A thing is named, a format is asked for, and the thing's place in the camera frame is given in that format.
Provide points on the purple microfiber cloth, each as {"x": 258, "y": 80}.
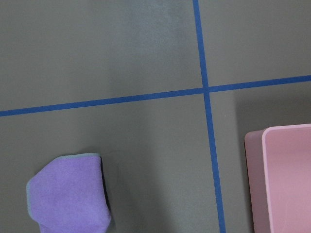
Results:
{"x": 68, "y": 196}

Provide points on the pink plastic tray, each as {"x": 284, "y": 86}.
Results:
{"x": 279, "y": 173}

